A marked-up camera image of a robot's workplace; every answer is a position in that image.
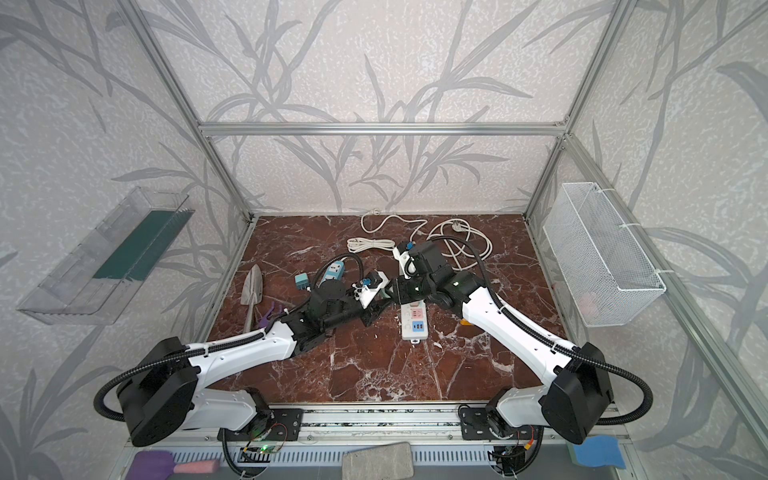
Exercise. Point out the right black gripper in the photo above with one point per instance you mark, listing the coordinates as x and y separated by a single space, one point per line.
405 288

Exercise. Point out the blue power strip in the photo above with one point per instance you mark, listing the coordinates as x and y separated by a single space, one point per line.
334 271

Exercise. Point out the teal cube charger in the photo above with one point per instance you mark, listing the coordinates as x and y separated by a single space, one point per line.
302 281

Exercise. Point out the white multicolour power strip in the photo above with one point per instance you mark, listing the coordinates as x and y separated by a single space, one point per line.
414 325

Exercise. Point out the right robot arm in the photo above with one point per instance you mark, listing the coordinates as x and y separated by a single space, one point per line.
575 388

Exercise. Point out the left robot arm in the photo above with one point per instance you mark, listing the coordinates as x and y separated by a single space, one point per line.
171 389

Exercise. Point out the grey garden trowel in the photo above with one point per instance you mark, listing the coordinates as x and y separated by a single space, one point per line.
251 294

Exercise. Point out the grey sponge block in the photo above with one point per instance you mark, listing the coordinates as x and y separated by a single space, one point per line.
385 462

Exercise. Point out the blue sponge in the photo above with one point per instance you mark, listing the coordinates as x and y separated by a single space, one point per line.
597 452

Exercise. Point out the purple pink brush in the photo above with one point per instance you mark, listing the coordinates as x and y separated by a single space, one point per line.
160 465

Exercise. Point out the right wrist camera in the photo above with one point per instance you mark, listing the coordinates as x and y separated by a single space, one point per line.
401 253

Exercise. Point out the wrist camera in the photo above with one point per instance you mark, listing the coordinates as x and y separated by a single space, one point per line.
401 253
370 286

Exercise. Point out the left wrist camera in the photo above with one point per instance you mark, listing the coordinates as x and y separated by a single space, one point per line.
370 286

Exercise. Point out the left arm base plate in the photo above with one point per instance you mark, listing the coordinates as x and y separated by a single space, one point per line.
283 424

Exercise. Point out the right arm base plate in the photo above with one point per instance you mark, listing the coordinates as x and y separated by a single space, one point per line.
477 424

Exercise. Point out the white wire mesh basket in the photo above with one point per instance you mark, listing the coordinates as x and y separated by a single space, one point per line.
608 274

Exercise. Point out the clear plastic wall tray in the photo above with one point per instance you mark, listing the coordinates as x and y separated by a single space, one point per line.
97 280

